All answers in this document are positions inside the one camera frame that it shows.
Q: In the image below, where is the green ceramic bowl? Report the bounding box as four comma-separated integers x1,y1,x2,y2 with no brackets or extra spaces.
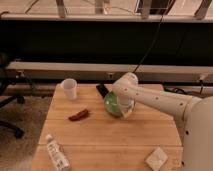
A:
104,92,122,117

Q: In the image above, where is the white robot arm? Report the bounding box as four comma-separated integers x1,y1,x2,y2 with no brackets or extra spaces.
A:
112,72,213,171

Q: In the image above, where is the black smartphone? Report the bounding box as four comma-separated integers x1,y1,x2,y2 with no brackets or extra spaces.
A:
96,84,109,97

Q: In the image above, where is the brown chocolate bar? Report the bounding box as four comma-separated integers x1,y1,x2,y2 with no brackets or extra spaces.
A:
69,109,89,121

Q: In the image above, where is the white paper cup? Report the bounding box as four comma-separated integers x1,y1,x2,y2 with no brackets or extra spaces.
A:
60,78,77,100

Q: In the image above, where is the clear plastic water bottle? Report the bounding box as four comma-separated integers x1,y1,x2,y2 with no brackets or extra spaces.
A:
45,134,70,171

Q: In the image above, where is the black office chair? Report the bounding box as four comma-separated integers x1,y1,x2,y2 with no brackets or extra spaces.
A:
0,52,26,140

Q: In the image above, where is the black hanging cable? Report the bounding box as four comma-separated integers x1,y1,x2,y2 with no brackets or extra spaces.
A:
131,0,176,74

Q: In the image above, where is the long white wall rail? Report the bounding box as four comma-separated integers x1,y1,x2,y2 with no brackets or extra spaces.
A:
5,61,213,84

